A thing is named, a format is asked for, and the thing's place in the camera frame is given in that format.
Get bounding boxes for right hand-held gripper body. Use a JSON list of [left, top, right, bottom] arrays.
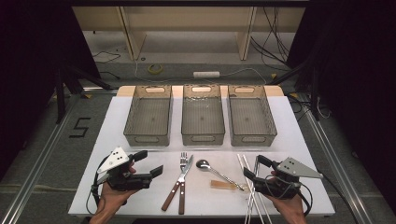
[[252, 157, 324, 201]]

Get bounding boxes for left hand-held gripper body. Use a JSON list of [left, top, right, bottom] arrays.
[[92, 147, 153, 191]]

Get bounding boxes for metal chopstick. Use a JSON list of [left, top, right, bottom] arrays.
[[245, 156, 259, 224], [247, 156, 261, 224]]

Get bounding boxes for wooden-handled steel knife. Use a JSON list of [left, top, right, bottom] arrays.
[[161, 154, 194, 213]]

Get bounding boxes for small wooden chopstick rest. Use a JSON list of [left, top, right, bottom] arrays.
[[210, 179, 237, 191]]

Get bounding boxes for wooden-handled steel fork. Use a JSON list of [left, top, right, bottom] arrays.
[[177, 151, 189, 216]]

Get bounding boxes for smoky transparent plastic bin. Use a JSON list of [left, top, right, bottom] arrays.
[[122, 84, 174, 147], [180, 83, 226, 147], [227, 84, 278, 147]]

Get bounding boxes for steel spoon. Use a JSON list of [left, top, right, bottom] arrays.
[[195, 159, 246, 192]]

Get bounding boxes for person's right hand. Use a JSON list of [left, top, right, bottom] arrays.
[[266, 194, 307, 219]]

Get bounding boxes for person's left hand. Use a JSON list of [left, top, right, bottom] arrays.
[[97, 182, 138, 216]]

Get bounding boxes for white table cover sheet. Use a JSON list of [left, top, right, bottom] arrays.
[[67, 95, 336, 217]]

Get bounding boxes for black metal stand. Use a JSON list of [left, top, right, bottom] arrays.
[[54, 63, 113, 125], [267, 55, 321, 122]]

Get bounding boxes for yellow tape roll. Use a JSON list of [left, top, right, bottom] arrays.
[[147, 63, 164, 76]]

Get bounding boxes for white power strip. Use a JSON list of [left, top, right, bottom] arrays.
[[192, 71, 221, 79]]

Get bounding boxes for black curtain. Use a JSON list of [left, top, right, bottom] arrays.
[[286, 0, 396, 216], [0, 0, 101, 181]]

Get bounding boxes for light wooden shelf unit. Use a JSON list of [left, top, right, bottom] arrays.
[[72, 6, 306, 62]]

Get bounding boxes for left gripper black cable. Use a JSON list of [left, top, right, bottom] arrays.
[[86, 154, 110, 217]]

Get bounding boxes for aluminium floor rail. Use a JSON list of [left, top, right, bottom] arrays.
[[298, 99, 375, 224], [0, 92, 82, 224]]

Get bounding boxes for long black floor cable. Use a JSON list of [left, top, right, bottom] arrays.
[[317, 169, 360, 224]]

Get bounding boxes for tangled floor cables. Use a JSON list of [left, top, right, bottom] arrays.
[[286, 92, 332, 121]]

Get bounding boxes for white power cable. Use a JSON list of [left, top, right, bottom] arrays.
[[134, 59, 269, 86]]

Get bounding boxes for thin black floor cable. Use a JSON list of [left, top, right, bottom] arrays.
[[92, 50, 121, 80]]

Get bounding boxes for black cable bundle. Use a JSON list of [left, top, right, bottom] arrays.
[[250, 6, 292, 68]]

